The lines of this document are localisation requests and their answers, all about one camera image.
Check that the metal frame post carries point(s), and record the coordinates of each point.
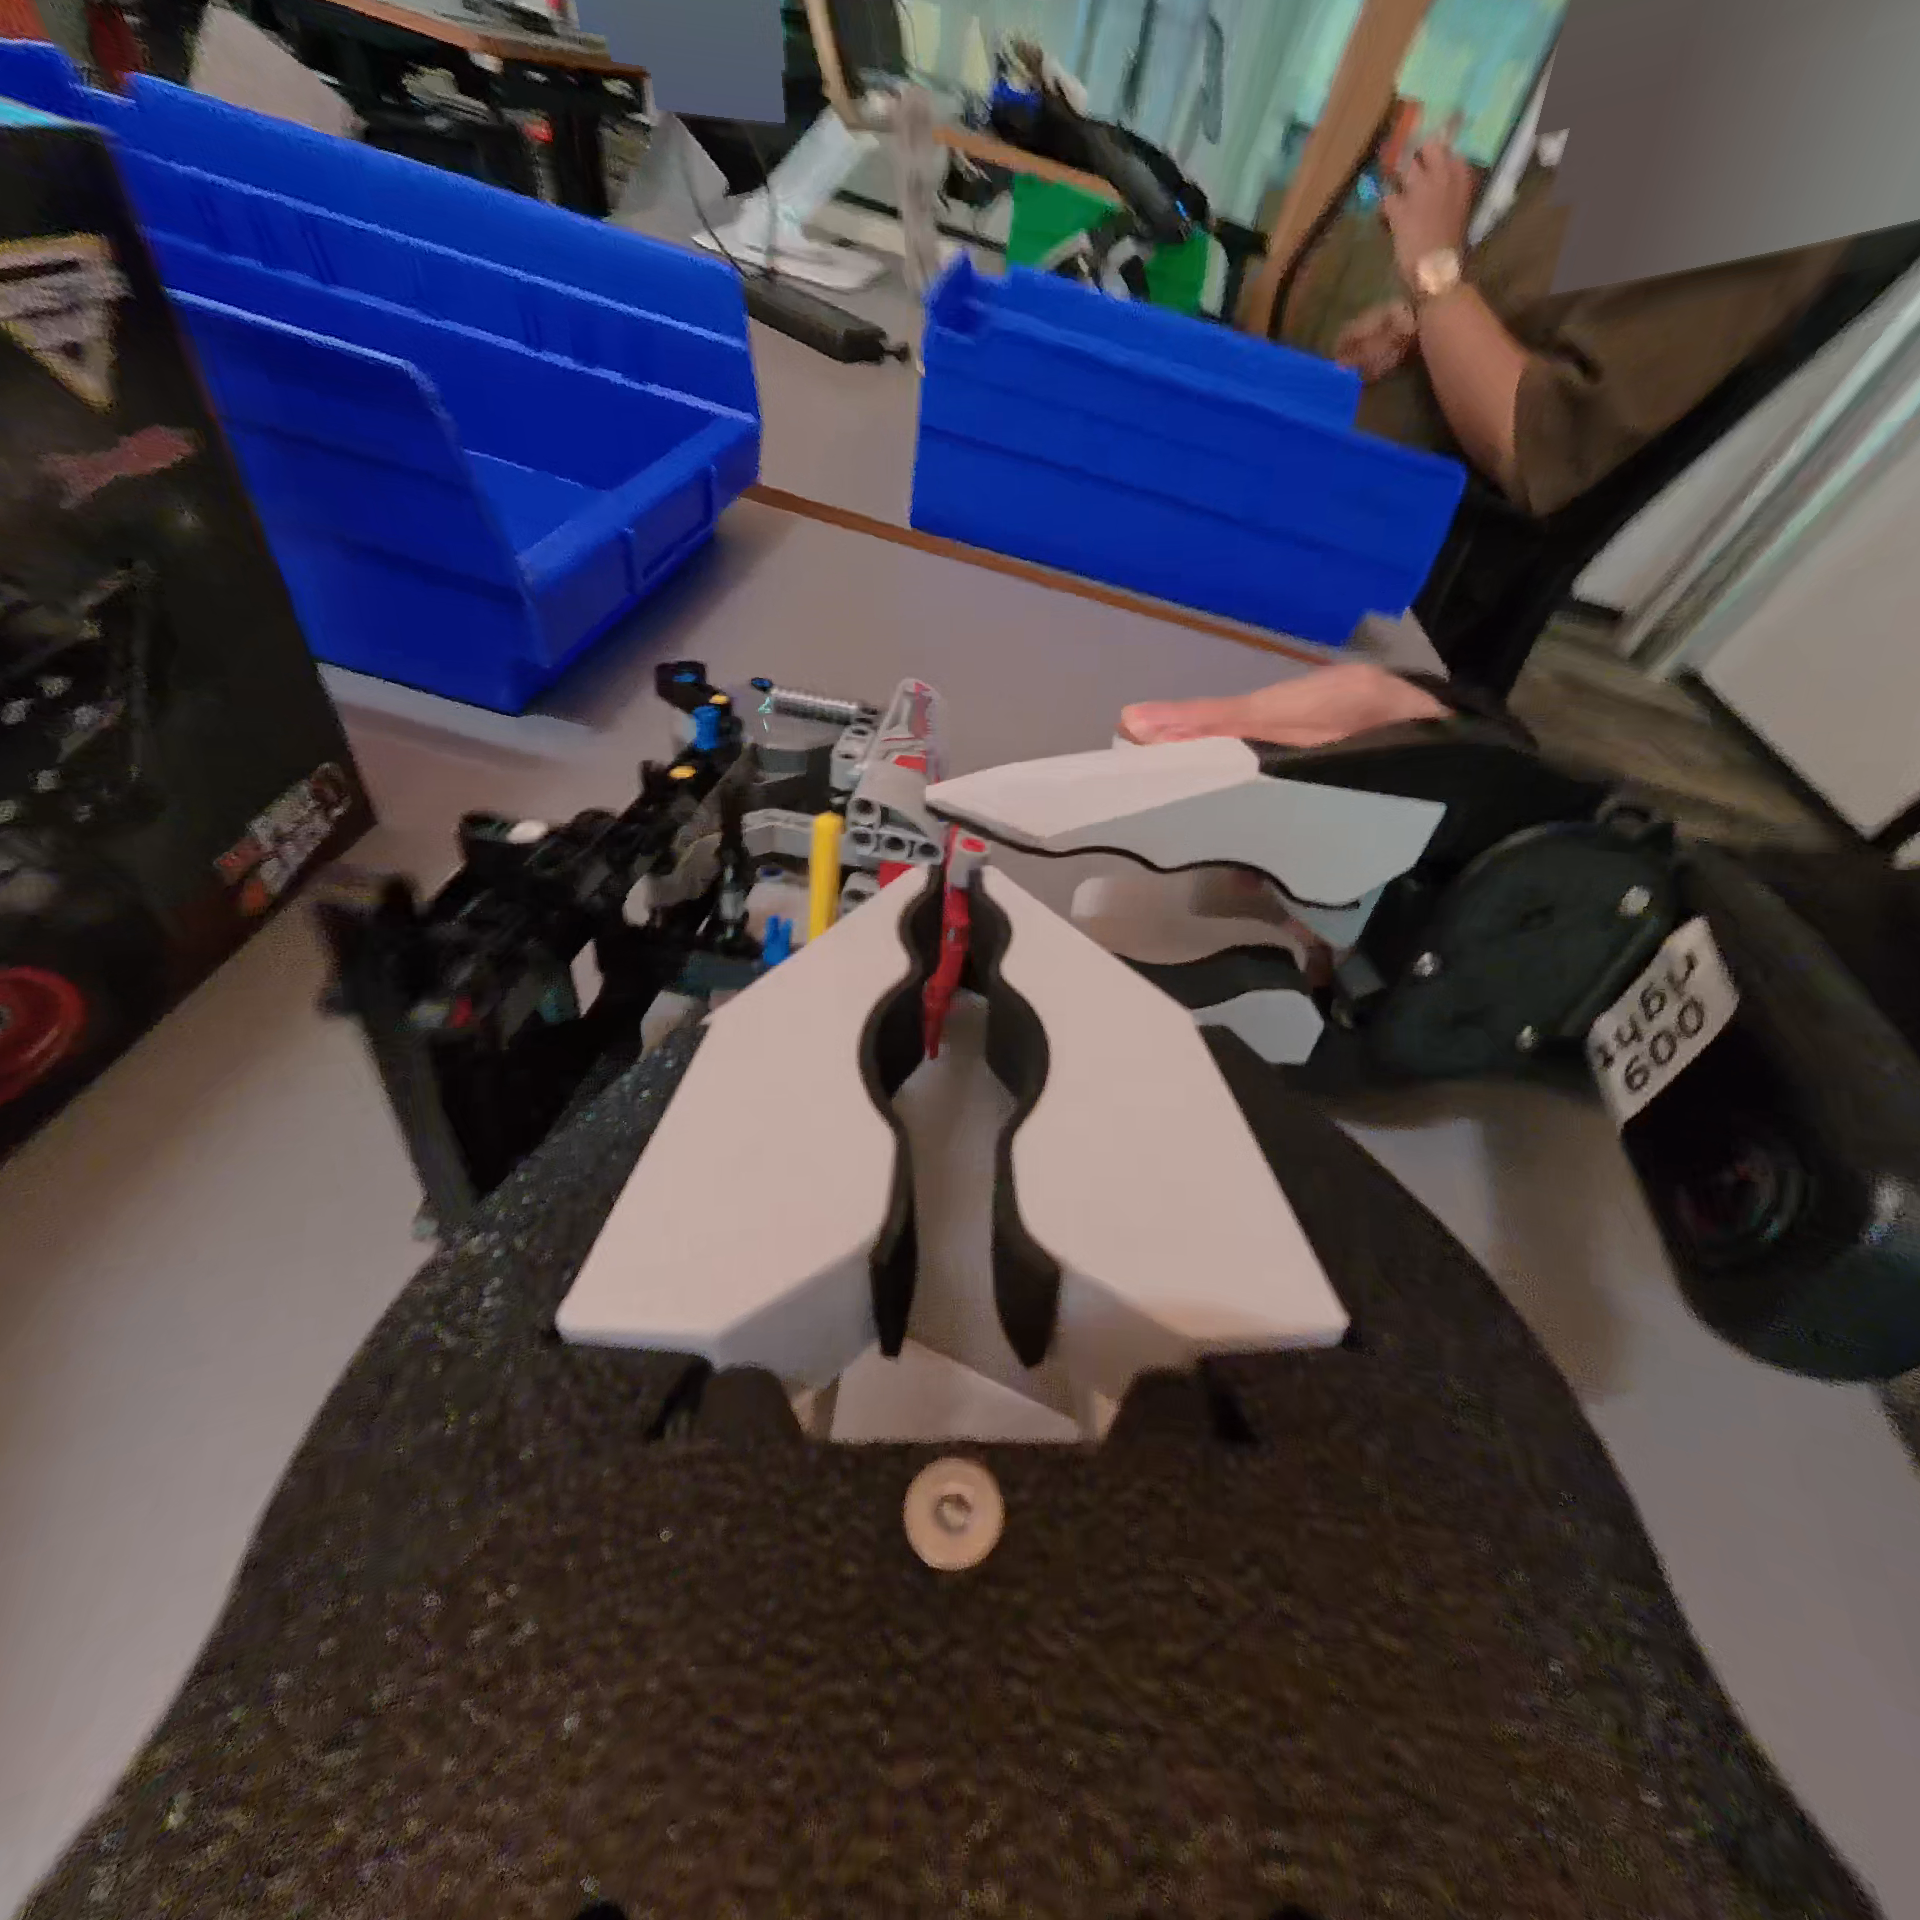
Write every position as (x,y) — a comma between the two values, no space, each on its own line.
(1770,494)

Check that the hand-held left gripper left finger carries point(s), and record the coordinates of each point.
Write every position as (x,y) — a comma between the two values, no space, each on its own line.
(751,1171)

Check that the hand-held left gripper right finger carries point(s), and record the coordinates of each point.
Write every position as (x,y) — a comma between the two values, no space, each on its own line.
(1155,1185)

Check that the wooden-top table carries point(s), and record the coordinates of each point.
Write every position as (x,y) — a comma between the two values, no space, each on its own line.
(495,39)

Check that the blue plastic storage bin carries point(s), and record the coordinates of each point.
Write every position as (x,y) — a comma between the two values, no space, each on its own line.
(601,494)
(1170,481)

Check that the black power strip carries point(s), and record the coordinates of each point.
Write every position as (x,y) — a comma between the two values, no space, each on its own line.
(819,315)

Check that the green plastic bin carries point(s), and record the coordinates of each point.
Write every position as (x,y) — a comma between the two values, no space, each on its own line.
(1170,279)

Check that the brick-built toy vehicle chassis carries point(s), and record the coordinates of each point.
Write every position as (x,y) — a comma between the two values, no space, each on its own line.
(524,900)

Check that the grey desk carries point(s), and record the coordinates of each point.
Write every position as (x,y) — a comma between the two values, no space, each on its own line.
(151,1351)

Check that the white desktop stand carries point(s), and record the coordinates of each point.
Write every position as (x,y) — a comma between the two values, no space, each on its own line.
(810,225)

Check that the person's right hand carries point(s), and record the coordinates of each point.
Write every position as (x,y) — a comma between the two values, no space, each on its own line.
(1321,702)

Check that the black office chair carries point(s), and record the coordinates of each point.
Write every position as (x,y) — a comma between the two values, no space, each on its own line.
(1514,585)

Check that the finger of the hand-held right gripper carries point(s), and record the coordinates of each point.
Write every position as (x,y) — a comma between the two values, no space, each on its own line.
(1260,1029)
(1140,803)

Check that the black printed toy box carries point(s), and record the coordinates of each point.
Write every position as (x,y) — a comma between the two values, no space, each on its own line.
(151,601)

